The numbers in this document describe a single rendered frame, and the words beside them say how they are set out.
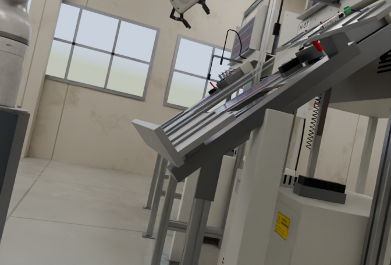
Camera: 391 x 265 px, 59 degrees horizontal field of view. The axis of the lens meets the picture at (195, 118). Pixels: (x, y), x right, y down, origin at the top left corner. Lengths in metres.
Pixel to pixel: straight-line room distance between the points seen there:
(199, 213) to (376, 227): 0.48
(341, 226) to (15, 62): 0.99
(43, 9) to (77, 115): 1.34
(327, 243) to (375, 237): 0.13
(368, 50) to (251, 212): 0.61
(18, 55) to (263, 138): 0.68
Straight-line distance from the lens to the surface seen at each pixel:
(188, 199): 2.00
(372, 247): 1.10
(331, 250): 1.09
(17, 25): 1.05
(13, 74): 1.04
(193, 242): 0.92
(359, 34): 1.15
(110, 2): 4.95
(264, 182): 0.71
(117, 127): 4.76
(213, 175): 0.88
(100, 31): 4.83
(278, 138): 0.71
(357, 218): 1.10
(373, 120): 1.90
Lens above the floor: 0.76
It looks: 2 degrees up
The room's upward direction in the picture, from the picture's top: 12 degrees clockwise
